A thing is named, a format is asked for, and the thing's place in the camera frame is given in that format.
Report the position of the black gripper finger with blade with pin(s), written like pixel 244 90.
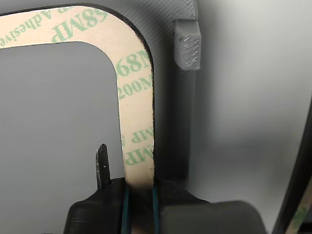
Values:
pixel 97 214

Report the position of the gray 3D printed tray box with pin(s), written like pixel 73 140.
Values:
pixel 61 109

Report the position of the gray flat base plate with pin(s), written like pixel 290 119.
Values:
pixel 304 170

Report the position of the beige adhesive liner frame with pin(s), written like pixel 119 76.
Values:
pixel 136 122

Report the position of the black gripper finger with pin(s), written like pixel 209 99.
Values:
pixel 207 219

